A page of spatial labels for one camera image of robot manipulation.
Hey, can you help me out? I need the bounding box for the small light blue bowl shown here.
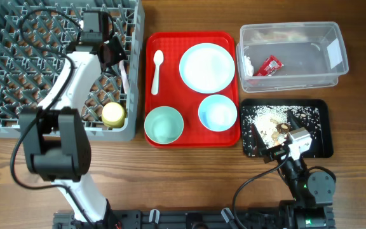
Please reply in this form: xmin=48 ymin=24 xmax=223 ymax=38
xmin=198 ymin=94 xmax=238 ymax=132

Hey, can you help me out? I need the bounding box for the red plastic tray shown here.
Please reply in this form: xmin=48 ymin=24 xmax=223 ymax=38
xmin=144 ymin=31 xmax=240 ymax=148

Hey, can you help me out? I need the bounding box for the white plastic fork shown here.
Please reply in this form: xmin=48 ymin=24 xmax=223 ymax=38
xmin=118 ymin=60 xmax=130 ymax=94

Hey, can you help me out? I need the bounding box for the grey dishwasher rack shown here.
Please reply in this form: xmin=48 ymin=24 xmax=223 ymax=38
xmin=0 ymin=0 xmax=145 ymax=141

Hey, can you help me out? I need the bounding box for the yellow plastic cup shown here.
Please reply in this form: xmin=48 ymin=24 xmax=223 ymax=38
xmin=101 ymin=102 xmax=126 ymax=128

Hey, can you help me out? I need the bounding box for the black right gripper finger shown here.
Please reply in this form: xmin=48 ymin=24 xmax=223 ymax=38
xmin=251 ymin=123 xmax=267 ymax=153
xmin=287 ymin=110 xmax=301 ymax=130

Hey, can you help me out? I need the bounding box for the clear plastic waste bin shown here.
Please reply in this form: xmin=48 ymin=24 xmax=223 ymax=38
xmin=236 ymin=22 xmax=349 ymax=93

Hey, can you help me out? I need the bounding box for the large light blue plate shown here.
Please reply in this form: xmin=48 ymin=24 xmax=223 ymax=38
xmin=179 ymin=43 xmax=236 ymax=94

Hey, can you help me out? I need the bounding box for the green bowl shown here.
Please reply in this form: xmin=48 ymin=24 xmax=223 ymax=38
xmin=144 ymin=106 xmax=184 ymax=144

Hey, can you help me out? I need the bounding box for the white plastic spoon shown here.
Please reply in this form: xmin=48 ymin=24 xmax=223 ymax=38
xmin=151 ymin=50 xmax=164 ymax=95

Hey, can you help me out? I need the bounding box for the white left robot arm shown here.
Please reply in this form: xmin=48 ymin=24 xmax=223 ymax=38
xmin=18 ymin=37 xmax=126 ymax=228

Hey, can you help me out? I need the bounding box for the red sauce packet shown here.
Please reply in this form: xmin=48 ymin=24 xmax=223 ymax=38
xmin=255 ymin=55 xmax=283 ymax=76

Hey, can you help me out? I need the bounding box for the food scraps and rice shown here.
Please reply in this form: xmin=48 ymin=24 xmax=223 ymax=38
xmin=240 ymin=106 xmax=323 ymax=158

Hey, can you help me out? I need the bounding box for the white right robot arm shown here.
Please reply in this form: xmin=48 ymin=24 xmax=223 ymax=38
xmin=246 ymin=111 xmax=336 ymax=228

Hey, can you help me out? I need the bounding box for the black waste tray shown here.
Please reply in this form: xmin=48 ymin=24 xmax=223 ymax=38
xmin=240 ymin=99 xmax=334 ymax=158

